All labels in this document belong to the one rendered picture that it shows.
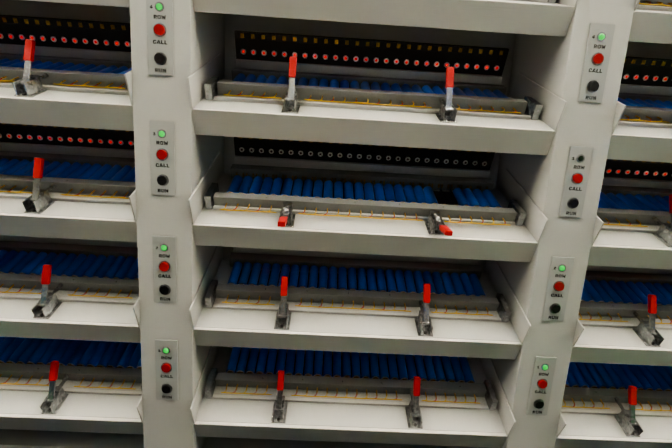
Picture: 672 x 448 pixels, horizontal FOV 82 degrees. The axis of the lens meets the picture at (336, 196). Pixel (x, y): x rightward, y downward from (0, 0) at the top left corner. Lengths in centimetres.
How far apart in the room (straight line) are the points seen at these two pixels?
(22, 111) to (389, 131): 60
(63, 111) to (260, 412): 65
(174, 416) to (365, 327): 40
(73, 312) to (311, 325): 44
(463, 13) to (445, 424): 76
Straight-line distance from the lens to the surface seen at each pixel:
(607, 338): 94
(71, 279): 92
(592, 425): 104
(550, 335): 85
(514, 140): 72
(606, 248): 84
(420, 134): 67
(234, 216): 71
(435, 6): 70
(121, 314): 84
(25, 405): 103
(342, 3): 68
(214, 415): 89
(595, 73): 78
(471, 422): 92
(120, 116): 74
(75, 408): 98
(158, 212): 72
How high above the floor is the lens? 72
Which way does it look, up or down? 10 degrees down
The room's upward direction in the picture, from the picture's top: 3 degrees clockwise
